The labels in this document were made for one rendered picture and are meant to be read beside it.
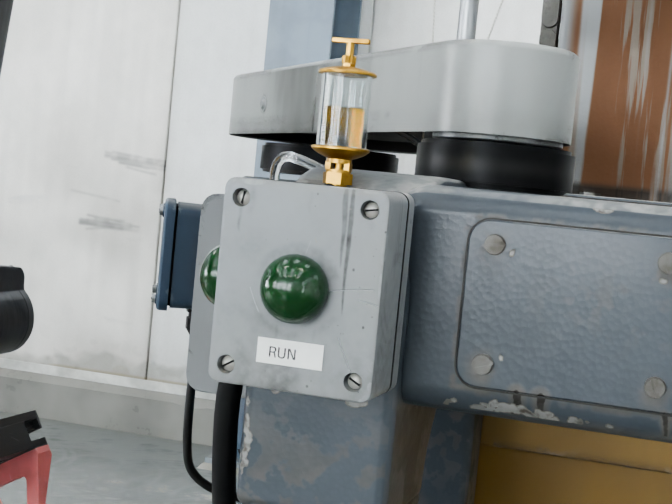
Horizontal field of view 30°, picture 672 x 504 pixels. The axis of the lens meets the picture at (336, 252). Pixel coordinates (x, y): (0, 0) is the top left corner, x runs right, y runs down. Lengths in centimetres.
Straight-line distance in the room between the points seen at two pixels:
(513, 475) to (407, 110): 28
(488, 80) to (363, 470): 23
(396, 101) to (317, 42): 485
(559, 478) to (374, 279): 37
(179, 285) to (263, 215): 51
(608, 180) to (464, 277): 50
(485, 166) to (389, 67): 12
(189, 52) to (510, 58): 565
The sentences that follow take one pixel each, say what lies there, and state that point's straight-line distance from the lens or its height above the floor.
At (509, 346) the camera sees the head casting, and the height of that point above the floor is 127.
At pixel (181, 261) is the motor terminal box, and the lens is 104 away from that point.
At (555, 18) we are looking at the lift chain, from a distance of 113.
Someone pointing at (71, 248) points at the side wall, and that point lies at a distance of 655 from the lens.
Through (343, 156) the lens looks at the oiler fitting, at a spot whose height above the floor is 134.
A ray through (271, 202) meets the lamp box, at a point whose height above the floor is 132.
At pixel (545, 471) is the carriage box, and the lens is 87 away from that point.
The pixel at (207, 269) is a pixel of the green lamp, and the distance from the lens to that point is 56.
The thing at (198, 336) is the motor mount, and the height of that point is 120.
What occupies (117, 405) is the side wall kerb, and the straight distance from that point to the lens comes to 645.
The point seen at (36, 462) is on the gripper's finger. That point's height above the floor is 112.
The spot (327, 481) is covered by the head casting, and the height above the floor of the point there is 119.
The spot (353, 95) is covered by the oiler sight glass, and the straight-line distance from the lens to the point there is 61.
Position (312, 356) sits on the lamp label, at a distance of 54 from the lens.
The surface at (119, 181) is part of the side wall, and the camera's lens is 643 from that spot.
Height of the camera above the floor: 133
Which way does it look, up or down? 3 degrees down
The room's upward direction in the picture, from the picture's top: 6 degrees clockwise
